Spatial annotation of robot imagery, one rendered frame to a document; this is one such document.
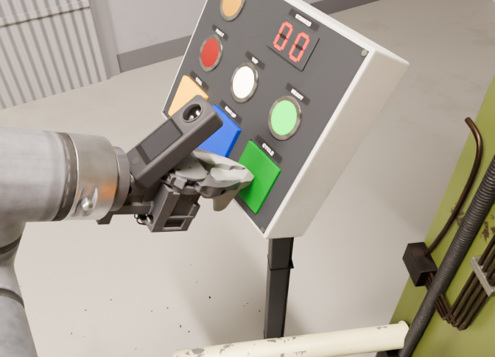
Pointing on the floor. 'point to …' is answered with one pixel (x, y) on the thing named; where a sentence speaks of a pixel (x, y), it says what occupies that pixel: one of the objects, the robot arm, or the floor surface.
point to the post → (275, 285)
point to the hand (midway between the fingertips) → (247, 171)
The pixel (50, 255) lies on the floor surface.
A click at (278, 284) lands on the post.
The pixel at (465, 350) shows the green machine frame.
